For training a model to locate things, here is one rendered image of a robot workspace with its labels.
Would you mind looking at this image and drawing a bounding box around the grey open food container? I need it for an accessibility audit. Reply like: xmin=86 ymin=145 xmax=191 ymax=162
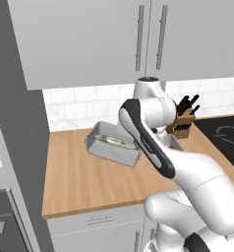
xmin=86 ymin=120 xmax=144 ymax=168

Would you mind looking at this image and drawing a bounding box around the wooden knife block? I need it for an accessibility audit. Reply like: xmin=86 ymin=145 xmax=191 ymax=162
xmin=165 ymin=94 xmax=202 ymax=141

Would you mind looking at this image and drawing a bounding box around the grey drawer front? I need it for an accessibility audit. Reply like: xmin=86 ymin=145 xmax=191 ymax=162
xmin=45 ymin=204 xmax=146 ymax=238

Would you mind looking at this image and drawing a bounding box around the black hob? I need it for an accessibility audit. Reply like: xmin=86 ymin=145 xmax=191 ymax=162
xmin=194 ymin=114 xmax=234 ymax=172

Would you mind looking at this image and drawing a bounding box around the tall grey appliance cabinet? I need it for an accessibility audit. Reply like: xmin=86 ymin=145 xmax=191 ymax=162
xmin=0 ymin=0 xmax=55 ymax=252

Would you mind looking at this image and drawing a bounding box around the grey base cupboard door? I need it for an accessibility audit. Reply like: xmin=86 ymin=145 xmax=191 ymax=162
xmin=142 ymin=216 xmax=159 ymax=252
xmin=50 ymin=220 xmax=146 ymax=252

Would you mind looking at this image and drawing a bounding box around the black built-in oven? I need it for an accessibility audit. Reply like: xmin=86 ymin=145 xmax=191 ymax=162
xmin=0 ymin=188 xmax=32 ymax=252

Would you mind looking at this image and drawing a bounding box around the grey wall cupboard door handle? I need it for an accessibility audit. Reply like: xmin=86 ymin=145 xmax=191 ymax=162
xmin=135 ymin=4 xmax=146 ymax=72
xmin=155 ymin=4 xmax=169 ymax=71

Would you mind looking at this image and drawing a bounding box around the wide grey wall cupboard door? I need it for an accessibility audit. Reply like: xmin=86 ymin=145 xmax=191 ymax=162
xmin=6 ymin=0 xmax=152 ymax=92

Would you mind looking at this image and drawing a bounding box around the grey drawer handle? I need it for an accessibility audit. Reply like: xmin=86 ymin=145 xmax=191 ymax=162
xmin=86 ymin=214 xmax=114 ymax=226

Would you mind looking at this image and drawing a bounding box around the grey base cupboard door handle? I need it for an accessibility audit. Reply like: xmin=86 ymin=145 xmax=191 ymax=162
xmin=133 ymin=229 xmax=142 ymax=252
xmin=148 ymin=227 xmax=156 ymax=244

